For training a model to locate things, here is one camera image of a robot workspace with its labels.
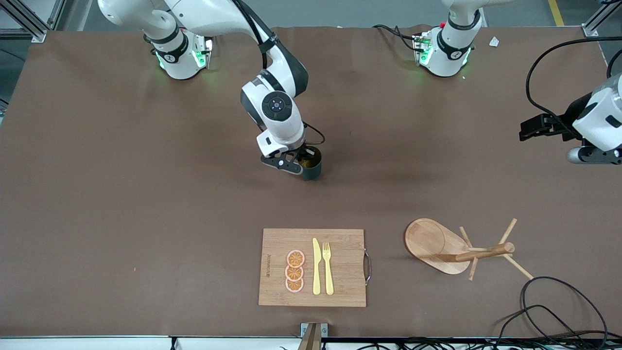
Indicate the wooden cutting board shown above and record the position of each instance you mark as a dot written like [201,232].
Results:
[345,262]

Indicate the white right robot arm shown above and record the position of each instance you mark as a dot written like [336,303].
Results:
[286,126]

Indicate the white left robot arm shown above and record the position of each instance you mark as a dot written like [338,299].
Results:
[452,48]

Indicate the white table edge rail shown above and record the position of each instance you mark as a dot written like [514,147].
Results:
[97,344]

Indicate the aluminium frame profile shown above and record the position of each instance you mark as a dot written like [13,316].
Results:
[595,22]
[34,26]

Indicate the yellow plastic fork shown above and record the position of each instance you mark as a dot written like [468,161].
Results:
[328,277]

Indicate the white paper scrap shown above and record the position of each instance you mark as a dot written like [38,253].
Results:
[494,42]

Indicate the toy orange slice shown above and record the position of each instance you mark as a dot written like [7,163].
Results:
[295,258]
[294,273]
[294,286]

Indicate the yellow plastic knife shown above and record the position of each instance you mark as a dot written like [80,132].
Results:
[316,267]

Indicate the dark green mug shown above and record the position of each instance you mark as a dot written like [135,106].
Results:
[313,172]

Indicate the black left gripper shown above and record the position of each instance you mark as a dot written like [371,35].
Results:
[566,122]

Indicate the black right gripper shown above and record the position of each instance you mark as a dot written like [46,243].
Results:
[305,154]

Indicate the wooden cup rack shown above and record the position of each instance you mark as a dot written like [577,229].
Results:
[427,243]

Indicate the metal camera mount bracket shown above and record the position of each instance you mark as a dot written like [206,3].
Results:
[313,335]

